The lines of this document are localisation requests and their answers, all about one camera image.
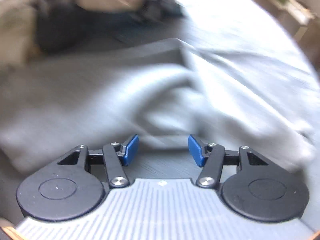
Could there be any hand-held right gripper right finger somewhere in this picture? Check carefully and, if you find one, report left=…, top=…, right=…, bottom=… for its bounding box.
left=188, top=134, right=270, bottom=188

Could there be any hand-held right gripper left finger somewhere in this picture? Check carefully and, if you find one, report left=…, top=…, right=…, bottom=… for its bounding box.
left=57, top=134, right=139, bottom=188

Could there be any pile of dark and beige clothes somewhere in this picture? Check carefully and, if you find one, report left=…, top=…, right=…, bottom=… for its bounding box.
left=0, top=0, right=160, bottom=67

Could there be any pale shelf unit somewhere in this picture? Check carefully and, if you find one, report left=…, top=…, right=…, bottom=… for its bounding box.
left=246, top=0, right=316, bottom=27

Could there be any grey fleece garment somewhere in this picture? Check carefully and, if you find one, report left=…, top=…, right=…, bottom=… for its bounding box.
left=0, top=38, right=317, bottom=175

